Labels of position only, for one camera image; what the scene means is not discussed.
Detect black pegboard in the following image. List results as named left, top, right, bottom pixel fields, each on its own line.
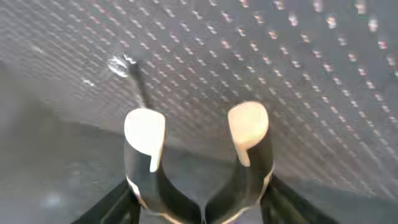
left=0, top=0, right=398, bottom=202

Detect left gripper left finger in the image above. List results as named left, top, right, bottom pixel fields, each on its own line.
left=70, top=179, right=141, bottom=224

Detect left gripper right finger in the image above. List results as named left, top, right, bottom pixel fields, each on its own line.
left=260, top=175, right=340, bottom=224

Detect metal hook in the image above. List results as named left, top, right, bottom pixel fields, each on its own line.
left=123, top=53, right=138, bottom=65

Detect wrench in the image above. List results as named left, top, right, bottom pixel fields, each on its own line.
left=106, top=55, right=154, bottom=110

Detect pliers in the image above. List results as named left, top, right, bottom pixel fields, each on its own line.
left=123, top=100, right=275, bottom=224

